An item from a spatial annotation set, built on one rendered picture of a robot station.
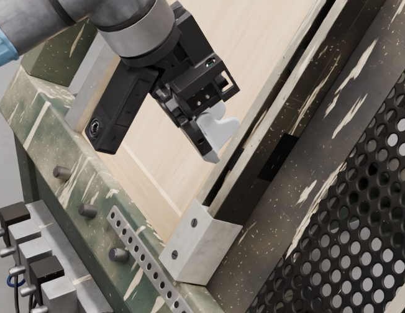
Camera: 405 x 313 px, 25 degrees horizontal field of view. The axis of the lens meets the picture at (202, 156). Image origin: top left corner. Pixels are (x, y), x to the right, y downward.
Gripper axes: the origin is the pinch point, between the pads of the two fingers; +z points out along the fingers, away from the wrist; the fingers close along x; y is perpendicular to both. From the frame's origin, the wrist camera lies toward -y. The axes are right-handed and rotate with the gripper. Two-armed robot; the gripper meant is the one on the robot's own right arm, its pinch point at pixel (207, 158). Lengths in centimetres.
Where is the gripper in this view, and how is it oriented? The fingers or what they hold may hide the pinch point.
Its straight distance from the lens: 108.3
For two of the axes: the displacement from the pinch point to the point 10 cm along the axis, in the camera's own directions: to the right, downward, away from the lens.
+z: 4.1, 5.9, 7.0
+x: -4.4, -5.4, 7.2
